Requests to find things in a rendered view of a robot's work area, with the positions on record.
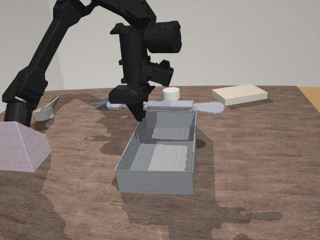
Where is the grey saucepan with handle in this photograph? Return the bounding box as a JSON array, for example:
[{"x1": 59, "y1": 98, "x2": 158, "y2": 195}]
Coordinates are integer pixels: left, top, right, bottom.
[{"x1": 33, "y1": 96, "x2": 59, "y2": 121}]

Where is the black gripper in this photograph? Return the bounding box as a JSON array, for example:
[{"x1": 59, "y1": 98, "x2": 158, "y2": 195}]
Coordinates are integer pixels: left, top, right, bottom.
[{"x1": 109, "y1": 53, "x2": 155, "y2": 122}]

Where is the white short cylinder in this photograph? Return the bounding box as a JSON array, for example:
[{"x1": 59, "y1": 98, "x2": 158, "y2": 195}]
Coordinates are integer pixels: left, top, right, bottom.
[{"x1": 163, "y1": 87, "x2": 180, "y2": 100}]

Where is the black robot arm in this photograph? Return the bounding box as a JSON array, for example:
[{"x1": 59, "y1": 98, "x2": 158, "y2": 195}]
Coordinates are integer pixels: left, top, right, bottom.
[{"x1": 2, "y1": 0, "x2": 182, "y2": 127}]

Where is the cream flat rectangular block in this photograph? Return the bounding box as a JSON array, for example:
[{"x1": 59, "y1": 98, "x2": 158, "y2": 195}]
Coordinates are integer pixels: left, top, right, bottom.
[{"x1": 212, "y1": 84, "x2": 267, "y2": 106}]

